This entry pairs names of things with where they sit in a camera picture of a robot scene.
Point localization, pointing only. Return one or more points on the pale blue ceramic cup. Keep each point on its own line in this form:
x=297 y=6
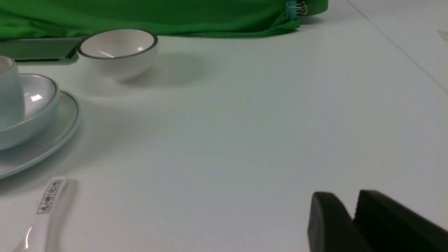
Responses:
x=11 y=93

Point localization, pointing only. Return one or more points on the blue binder clip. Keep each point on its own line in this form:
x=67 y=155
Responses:
x=294 y=9

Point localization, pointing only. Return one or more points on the small black-rimmed white bowl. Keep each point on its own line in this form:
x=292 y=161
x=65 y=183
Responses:
x=122 y=55

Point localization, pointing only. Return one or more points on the white spoon with characters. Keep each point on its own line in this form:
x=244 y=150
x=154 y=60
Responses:
x=44 y=234

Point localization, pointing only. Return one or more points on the green backdrop cloth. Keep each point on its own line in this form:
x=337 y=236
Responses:
x=32 y=19

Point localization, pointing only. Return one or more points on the pale blue bowl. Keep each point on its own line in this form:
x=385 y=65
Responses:
x=41 y=100

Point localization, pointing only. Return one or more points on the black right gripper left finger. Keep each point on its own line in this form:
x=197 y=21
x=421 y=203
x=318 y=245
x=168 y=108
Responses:
x=330 y=227

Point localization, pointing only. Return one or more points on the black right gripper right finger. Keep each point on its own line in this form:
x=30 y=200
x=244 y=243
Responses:
x=388 y=226

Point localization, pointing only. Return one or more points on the pale blue plate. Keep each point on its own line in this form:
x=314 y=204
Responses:
x=61 y=129

